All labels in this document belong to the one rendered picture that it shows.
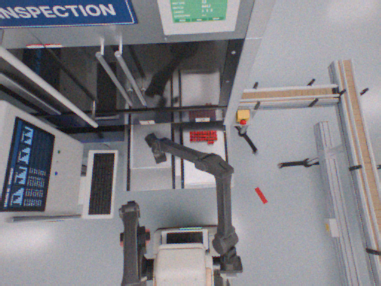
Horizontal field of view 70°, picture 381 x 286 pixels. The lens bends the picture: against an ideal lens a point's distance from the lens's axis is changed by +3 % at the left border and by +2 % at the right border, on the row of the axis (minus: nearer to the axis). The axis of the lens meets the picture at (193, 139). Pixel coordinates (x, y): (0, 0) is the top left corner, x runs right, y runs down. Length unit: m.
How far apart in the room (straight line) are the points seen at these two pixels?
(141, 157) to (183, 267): 0.80
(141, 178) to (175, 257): 0.66
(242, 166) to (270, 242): 0.71
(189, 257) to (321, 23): 2.89
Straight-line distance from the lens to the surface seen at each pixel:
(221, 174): 1.08
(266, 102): 1.82
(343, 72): 2.03
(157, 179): 1.72
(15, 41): 1.06
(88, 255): 2.78
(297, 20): 3.44
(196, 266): 1.20
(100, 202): 1.85
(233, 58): 1.04
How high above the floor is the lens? 2.56
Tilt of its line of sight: 75 degrees down
